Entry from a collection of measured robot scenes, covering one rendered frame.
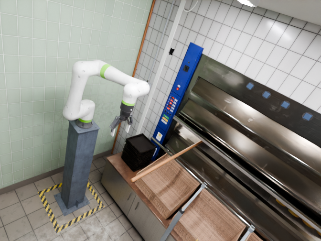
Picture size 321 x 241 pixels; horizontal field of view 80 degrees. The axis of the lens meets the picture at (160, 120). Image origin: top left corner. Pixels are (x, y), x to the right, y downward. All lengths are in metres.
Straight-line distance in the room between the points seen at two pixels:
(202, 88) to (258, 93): 0.53
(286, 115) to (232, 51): 0.71
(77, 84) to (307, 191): 1.98
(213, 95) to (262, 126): 0.52
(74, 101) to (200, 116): 1.24
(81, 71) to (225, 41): 1.26
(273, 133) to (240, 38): 0.86
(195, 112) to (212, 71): 0.46
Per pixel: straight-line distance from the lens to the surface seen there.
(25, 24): 1.94
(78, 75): 1.50
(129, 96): 1.27
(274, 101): 1.84
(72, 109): 1.68
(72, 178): 2.31
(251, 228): 1.87
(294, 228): 2.23
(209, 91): 2.02
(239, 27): 1.95
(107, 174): 2.68
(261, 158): 1.98
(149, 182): 2.42
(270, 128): 1.89
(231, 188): 2.24
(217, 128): 2.04
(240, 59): 1.90
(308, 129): 1.85
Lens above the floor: 2.37
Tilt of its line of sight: 30 degrees down
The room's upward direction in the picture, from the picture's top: 22 degrees clockwise
